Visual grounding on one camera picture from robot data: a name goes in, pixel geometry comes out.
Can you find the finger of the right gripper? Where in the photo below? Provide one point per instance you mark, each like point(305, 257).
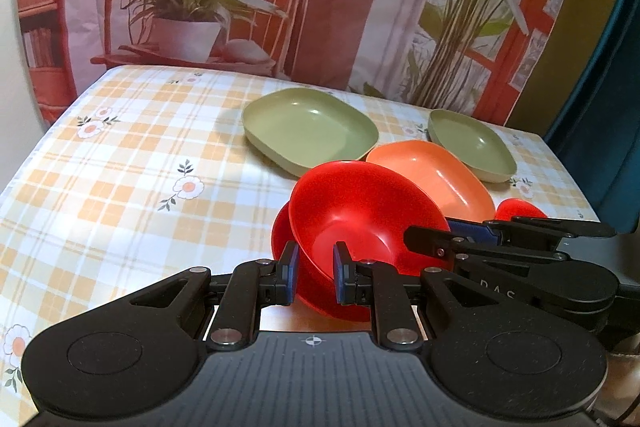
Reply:
point(435, 243)
point(527, 231)

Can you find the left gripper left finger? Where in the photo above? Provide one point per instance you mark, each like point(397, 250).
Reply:
point(137, 353)

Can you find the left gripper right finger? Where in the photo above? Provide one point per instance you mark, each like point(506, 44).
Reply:
point(478, 353)

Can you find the red bowl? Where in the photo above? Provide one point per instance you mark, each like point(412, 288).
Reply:
point(367, 207)
point(515, 207)
point(314, 288)

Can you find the orange square plate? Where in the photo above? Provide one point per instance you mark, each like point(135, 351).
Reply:
point(440, 175)

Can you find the green square plate right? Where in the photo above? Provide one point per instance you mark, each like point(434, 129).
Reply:
point(472, 142)

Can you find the green square plate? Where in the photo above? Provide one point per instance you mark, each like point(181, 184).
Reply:
point(472, 142)
point(299, 129)

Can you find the teal curtain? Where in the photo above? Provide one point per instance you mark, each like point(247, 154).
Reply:
point(596, 133)

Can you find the red bowl on table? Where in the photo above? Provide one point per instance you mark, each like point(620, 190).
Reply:
point(314, 288)

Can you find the checkered floral tablecloth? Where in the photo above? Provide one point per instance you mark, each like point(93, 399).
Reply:
point(146, 174)

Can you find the green square plate left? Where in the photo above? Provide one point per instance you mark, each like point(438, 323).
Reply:
point(299, 129)

